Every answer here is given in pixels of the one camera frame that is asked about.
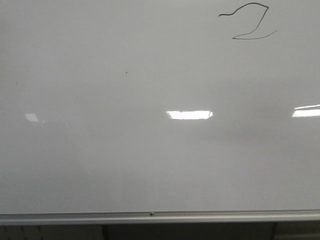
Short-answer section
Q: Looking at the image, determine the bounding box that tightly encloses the white whiteboard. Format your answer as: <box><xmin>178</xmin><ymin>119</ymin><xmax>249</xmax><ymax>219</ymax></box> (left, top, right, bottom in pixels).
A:
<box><xmin>0</xmin><ymin>0</ymin><xmax>320</xmax><ymax>214</ymax></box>

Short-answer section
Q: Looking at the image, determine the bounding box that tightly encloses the grey aluminium marker tray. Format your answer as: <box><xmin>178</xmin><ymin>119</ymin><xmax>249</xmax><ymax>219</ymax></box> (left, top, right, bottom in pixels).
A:
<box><xmin>0</xmin><ymin>209</ymin><xmax>320</xmax><ymax>226</ymax></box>

